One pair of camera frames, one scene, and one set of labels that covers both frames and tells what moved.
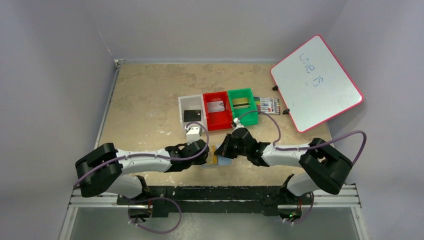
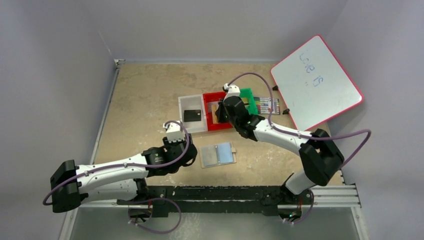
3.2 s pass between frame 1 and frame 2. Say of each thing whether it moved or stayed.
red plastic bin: stayed
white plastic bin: stayed
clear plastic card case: stayed
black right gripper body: moved
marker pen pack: stayed
